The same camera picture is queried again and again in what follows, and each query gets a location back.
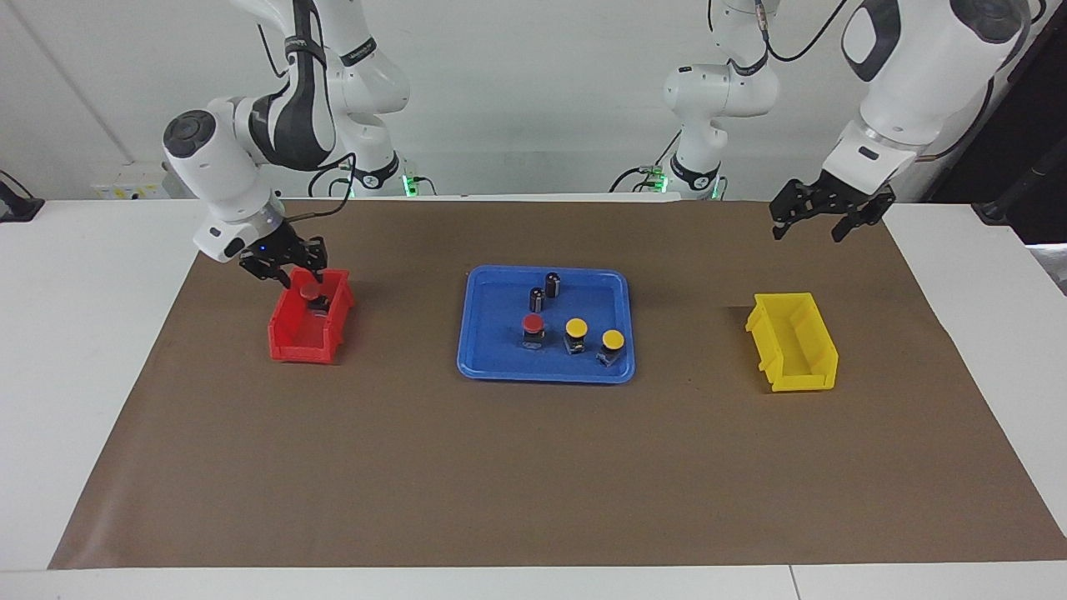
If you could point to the small black cylinder capacitor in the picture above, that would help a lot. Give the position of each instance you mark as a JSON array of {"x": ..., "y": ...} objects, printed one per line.
[{"x": 537, "y": 300}]

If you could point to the yellow plastic bin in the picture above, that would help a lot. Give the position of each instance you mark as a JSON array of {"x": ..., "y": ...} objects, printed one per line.
[{"x": 771, "y": 346}]

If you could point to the yellow push button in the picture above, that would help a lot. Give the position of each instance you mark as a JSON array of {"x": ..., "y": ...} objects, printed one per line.
[
  {"x": 613, "y": 339},
  {"x": 576, "y": 327}
]

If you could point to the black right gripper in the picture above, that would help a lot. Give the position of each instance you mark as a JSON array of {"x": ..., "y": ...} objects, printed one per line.
[{"x": 279, "y": 250}]

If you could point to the white wall outlet box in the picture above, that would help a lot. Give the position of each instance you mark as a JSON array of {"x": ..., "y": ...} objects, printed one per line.
[{"x": 125, "y": 182}]

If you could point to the black equipment stand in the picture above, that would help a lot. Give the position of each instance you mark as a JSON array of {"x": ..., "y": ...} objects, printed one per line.
[{"x": 1042, "y": 208}]

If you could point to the red plastic bin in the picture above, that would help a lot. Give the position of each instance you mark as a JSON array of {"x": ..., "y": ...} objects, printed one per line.
[{"x": 288, "y": 346}]

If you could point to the black clamp mount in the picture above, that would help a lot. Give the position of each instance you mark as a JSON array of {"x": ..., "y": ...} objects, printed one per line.
[{"x": 17, "y": 207}]

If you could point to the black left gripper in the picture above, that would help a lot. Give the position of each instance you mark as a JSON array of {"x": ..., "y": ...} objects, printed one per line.
[{"x": 834, "y": 200}]

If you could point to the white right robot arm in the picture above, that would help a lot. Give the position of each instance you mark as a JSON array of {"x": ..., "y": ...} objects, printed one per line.
[{"x": 225, "y": 175}]

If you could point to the blue plastic tray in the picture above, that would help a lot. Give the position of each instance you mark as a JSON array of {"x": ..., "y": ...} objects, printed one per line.
[{"x": 542, "y": 367}]

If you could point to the large black cylinder capacitor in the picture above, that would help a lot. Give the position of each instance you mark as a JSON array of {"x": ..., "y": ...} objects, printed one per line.
[{"x": 553, "y": 285}]

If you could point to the brown paper mat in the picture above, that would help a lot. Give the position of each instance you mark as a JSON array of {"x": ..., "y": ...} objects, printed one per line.
[{"x": 533, "y": 467}]

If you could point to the red push button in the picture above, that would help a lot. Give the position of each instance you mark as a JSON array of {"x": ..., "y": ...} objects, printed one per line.
[
  {"x": 533, "y": 322},
  {"x": 311, "y": 291}
]

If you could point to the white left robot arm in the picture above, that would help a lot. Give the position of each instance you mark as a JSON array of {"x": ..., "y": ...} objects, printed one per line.
[{"x": 917, "y": 83}]

